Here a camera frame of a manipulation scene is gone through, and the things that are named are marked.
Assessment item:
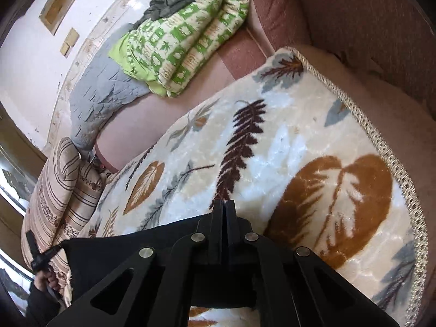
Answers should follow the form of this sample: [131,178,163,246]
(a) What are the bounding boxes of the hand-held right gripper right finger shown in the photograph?
[225,199,400,327]

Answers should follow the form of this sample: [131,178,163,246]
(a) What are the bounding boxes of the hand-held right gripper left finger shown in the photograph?
[47,199,225,327]

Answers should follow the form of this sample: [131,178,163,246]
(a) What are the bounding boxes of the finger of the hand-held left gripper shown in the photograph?
[26,231,65,267]

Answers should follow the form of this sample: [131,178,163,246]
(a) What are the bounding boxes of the black pants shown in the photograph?
[63,214,259,310]

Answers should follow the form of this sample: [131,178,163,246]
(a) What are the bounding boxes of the person's left forearm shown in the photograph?
[24,283,60,327]

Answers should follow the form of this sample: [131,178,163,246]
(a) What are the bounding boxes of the person's left hand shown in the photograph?
[35,272,62,301]

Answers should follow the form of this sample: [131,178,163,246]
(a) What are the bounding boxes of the striped beige pillow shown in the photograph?
[20,136,107,301]

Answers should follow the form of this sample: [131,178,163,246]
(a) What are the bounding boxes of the leaf print fleece blanket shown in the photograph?
[70,46,429,327]

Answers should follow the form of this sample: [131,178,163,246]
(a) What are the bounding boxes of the grey quilted blanket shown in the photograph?
[68,24,151,159]

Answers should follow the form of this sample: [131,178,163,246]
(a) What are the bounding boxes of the green patterned quilt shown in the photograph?
[108,0,251,98]

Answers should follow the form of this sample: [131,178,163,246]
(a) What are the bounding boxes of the dark grey cloth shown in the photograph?
[133,0,199,30]

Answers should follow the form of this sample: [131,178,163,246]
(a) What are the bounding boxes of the pink sofa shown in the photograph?
[93,0,436,327]

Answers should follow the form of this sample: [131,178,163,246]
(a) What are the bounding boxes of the framed wall picture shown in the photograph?
[39,0,83,36]

